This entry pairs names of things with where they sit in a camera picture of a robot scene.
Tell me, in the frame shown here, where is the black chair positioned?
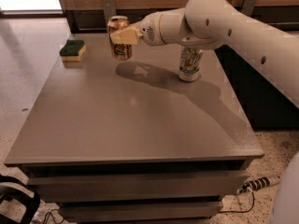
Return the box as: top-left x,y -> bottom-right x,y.
0,175 -> 40,224

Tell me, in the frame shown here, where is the black power cable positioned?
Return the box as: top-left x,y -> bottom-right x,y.
219,191 -> 256,215

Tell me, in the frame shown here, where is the white power strip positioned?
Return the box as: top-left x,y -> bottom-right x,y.
236,175 -> 281,194

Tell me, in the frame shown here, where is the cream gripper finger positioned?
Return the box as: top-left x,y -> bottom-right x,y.
110,26 -> 143,45

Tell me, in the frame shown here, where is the left metal bracket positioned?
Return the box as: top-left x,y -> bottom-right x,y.
101,0 -> 116,31

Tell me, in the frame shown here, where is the metal bracket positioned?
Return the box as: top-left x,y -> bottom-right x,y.
101,0 -> 116,31
240,0 -> 257,16

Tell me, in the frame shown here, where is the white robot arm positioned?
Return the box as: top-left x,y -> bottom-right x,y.
110,0 -> 299,107

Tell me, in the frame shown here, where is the green yellow sponge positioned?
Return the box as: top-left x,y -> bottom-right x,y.
59,39 -> 86,63

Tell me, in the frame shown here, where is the orange soda can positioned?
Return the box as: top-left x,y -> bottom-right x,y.
107,15 -> 133,61

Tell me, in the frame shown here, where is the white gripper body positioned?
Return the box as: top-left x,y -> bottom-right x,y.
137,12 -> 164,46

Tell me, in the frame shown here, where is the grey drawer cabinet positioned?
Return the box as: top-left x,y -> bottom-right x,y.
6,35 -> 263,224

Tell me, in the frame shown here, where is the right metal bracket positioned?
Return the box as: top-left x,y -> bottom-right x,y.
240,0 -> 257,16

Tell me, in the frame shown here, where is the white green 7up can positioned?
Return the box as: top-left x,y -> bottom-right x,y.
178,47 -> 203,82

